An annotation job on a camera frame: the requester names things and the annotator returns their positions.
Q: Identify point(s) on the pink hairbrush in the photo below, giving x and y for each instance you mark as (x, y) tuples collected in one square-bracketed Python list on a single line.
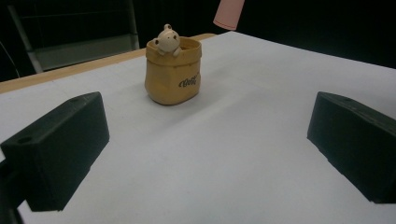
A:
[(229, 14)]

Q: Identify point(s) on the white table mat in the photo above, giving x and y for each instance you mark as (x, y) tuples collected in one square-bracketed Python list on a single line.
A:
[(218, 155)]

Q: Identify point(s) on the tan bear pen holder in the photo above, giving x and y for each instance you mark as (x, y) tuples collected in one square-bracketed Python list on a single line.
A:
[(169, 77)]

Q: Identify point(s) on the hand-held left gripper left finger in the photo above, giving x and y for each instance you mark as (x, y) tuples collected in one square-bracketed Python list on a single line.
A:
[(62, 146)]

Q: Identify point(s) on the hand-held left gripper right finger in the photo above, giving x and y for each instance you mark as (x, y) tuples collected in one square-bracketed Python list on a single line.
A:
[(358, 146)]

